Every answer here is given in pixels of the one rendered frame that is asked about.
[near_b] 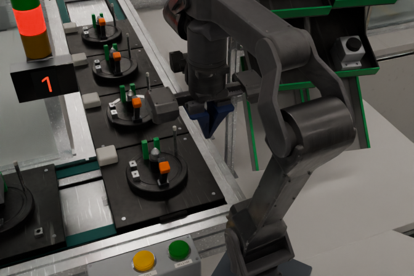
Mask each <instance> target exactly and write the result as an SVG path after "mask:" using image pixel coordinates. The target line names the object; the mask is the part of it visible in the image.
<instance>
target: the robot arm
mask: <svg viewBox="0 0 414 276"><path fill-rule="evenodd" d="M163 17H164V19H165V21H166V22H167V23H168V24H169V26H170V27H171V28H172V29H173V30H174V31H175V32H176V33H177V34H178V35H179V36H180V37H181V39H184V40H186V41H187V53H182V52H181V51H173V52H169V62H170V67H171V70H172V71H173V72H174V73H178V72H182V73H183V74H185V82H186V84H187V85H188V87H189V90H188V91H184V92H178V93H175V94H173V92H172V91H171V89H170V87H169V86H166V87H160V88H156V89H150V90H148V91H147V92H146V93H145V95H144V98H145V105H146V107H147V110H148V112H149V114H150V116H151V119H152V121H153V123H155V124H162V123H167V122H171V121H175V120H176V119H177V118H178V117H179V107H180V106H183V107H184V109H185V111H186V112H187V114H188V116H189V118H190V119H191V120H197V121H198V124H199V125H200V128H201V131H202V133H203V135H204V137H205V139H209V138H211V136H212V135H213V133H214V132H215V130H216V129H217V127H218V126H219V125H220V123H221V122H222V120H223V119H224V118H225V117H226V116H227V115H228V114H229V113H230V112H233V111H234V108H235V107H234V106H233V105H232V103H231V98H232V97H233V96H236V95H242V94H243V93H244V92H245V93H246V100H247V101H248V102H249V103H251V104H254V103H258V112H259V116H260V118H261V121H262V125H263V127H264V130H265V133H266V137H265V142H266V144H267V145H268V147H269V148H270V151H271V152H272V156H271V158H270V160H269V163H268V165H267V167H266V169H265V171H264V173H263V175H262V177H261V180H260V181H259V183H258V186H257V188H256V190H255V192H254V194H253V197H252V198H249V199H247V200H244V201H241V202H239V203H236V204H234V205H232V206H231V207H230V210H229V215H228V216H226V218H227V220H228V221H227V223H226V229H225V233H224V236H225V245H226V249H227V255H228V257H229V259H230V269H231V271H232V273H235V274H237V275H236V276H283V274H282V272H280V271H278V270H277V268H278V265H280V264H283V263H284V262H287V261H291V260H292V259H293V258H294V257H295V255H294V251H293V248H292V245H291V242H290V239H289V236H288V233H287V231H286V230H287V226H286V224H285V221H284V220H283V217H284V216H285V214H286V213H287V211H288V210H289V208H290V206H291V205H292V204H293V202H294V201H295V199H296V197H297V196H298V194H299V193H300V191H301V190H302V188H303V187H304V185H305V183H306V182H307V180H308V179H309V178H310V176H311V174H312V173H313V171H314V170H315V169H317V168H318V167H320V166H321V165H323V164H325V163H327V162H328V161H330V160H332V159H334V158H335V157H337V156H338V155H340V154H341V153H342V152H343V151H345V149H347V148H348V147H349V146H351V145H352V144H353V142H354V140H355V137H356V132H357V130H356V128H355V124H356V122H355V116H354V113H353V111H352V107H351V104H350V101H349V99H348V96H347V93H346V90H345V88H344V84H343V82H342V80H341V78H340V77H339V76H338V75H337V74H336V73H335V72H334V71H333V70H332V69H331V68H330V67H329V66H328V65H327V64H326V63H325V62H324V61H323V60H322V59H321V58H320V57H319V55H318V53H317V50H316V48H315V44H314V41H313V39H312V37H311V35H310V34H309V33H308V32H307V30H303V29H299V28H295V27H293V26H292V25H290V24H289V23H287V22H286V21H284V20H283V19H282V18H280V17H279V16H278V15H276V14H274V13H273V12H271V11H270V10H269V9H267V8H266V7H264V6H263V5H262V4H260V3H258V2H257V1H255V0H167V1H166V4H165V5H164V9H163ZM228 37H233V39H234V40H236V41H237V42H238V43H239V44H240V45H241V46H243V47H244V48H245V49H246V50H247V51H248V52H249V53H250V54H252V55H253V56H254V57H255V58H256V59H257V62H258V65H259V69H260V71H261V75H262V78H261V77H260V76H259V75H258V74H257V72H255V71H254V70H247V71H241V72H238V73H234V74H233V75H232V83H228V84H226V74H228V73H229V71H230V67H229V66H228V65H227V38H228ZM294 68H298V69H299V71H300V72H301V73H302V74H303V75H304V76H305V77H306V78H307V79H308V80H309V81H310V82H311V83H312V84H313V85H314V86H315V87H316V88H317V89H318V90H319V91H320V93H321V96H322V97H319V98H317V99H313V100H310V101H307V102H303V103H299V104H296V105H293V106H290V107H286V108H283V109H280V108H279V106H278V102H277V96H278V89H279V84H280V77H281V72H282V71H286V70H290V69H294ZM205 102H206V103H207V110H206V109H205Z"/></svg>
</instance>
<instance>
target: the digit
mask: <svg viewBox="0 0 414 276"><path fill-rule="evenodd" d="M30 74H31V78H32V81H33V85H34V89H35V92H36V96H37V98H39V97H45V96H49V95H55V94H61V91H60V86H59V81H58V78H57V74H56V70H55V69H50V70H43V71H37V72H32V73H30Z"/></svg>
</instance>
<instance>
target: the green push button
mask: <svg viewBox="0 0 414 276"><path fill-rule="evenodd" d="M168 250H169V255H170V256H171V257H172V258H173V259H177V260H180V259H183V258H186V257H187V255H188V254H189V246H188V244H187V243H186V242H185V241H183V240H176V241H173V242H172V243H171V244H170V245H169V248H168Z"/></svg>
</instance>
